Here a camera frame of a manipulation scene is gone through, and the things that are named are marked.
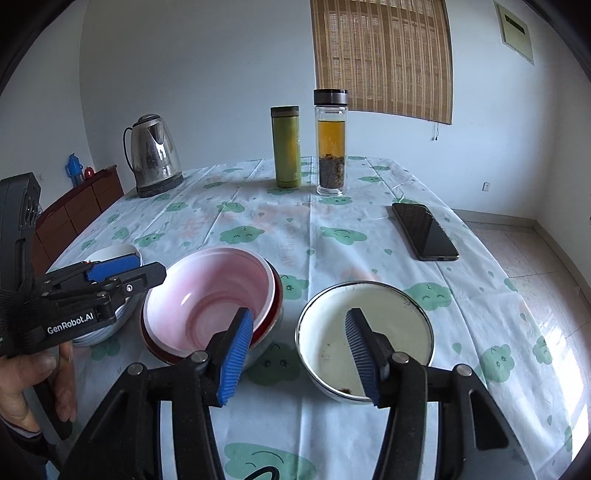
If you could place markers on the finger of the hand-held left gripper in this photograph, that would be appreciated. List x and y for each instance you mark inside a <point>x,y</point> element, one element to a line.
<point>147,277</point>
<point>115,268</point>

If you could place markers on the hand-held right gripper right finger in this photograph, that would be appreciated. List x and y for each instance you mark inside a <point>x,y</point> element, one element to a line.
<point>364,360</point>

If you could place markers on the white enamel bowl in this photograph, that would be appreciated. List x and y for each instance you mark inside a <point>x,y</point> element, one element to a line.
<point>332,341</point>

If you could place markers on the red plastic bowl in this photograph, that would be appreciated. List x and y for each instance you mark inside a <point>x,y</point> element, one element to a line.
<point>207,295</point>
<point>154,349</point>

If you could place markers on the large floral deep plate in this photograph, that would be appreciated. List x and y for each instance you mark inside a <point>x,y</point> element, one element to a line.
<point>101,330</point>

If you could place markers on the black kettle base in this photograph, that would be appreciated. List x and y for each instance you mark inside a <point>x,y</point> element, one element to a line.
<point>159,189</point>

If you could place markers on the glass tea bottle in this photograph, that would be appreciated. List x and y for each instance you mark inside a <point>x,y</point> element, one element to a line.
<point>330,147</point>

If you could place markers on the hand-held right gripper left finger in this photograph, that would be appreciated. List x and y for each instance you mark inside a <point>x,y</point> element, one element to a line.
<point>235,355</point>

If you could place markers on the brown wooden cabinet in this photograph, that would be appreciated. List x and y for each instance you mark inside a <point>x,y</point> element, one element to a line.
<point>74,212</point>

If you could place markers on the blue water bottle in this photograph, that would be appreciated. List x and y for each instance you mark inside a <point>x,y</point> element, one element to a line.
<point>74,170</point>

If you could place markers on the black smartphone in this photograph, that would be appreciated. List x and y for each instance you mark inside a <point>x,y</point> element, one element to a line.
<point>425,230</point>

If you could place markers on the person's left forearm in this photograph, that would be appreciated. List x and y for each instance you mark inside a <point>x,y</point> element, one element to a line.
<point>16,454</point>

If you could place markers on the green thermos flask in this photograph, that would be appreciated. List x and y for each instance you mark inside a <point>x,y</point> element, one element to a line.
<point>286,147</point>

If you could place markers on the green cloud print tablecloth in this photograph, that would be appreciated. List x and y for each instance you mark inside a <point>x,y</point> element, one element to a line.
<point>286,230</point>

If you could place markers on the stainless steel electric kettle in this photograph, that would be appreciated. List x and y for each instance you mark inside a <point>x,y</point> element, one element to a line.
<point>152,147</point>

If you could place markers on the person's left hand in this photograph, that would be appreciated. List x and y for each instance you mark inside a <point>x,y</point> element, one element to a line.
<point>27,383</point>

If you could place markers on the beige wall panel box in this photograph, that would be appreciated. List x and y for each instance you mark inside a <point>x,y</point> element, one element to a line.
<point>515,30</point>

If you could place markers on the bamboo window blind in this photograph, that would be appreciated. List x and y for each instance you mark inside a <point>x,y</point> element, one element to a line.
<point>383,55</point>

